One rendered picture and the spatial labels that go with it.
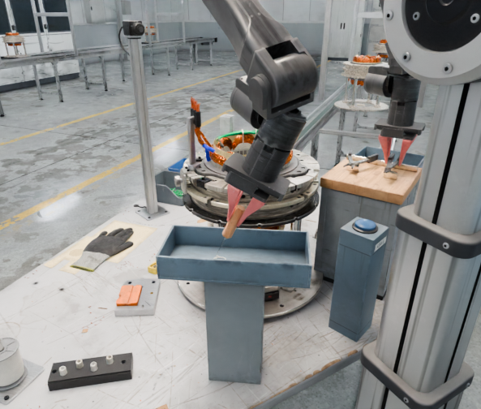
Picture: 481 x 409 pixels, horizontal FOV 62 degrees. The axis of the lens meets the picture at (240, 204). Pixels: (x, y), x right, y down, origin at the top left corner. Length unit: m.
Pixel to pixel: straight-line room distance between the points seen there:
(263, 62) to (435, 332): 0.42
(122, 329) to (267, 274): 0.43
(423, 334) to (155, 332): 0.56
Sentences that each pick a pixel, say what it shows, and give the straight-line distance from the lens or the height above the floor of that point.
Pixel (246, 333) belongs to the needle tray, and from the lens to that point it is 0.74.
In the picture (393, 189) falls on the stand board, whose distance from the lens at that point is 0.95.
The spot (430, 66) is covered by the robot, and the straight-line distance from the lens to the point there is 0.46.
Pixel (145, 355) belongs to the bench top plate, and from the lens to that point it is 0.90.
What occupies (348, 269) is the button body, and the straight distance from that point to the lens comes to 0.85.
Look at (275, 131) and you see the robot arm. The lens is 0.57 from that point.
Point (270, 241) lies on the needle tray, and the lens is 0.73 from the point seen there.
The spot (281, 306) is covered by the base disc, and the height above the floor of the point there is 0.80.
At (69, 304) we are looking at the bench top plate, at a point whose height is 0.78.
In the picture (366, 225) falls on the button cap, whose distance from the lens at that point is 0.82.
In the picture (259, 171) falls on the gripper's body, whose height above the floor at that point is 1.21.
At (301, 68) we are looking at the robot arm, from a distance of 0.53.
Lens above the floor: 1.42
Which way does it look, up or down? 26 degrees down
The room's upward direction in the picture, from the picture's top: straight up
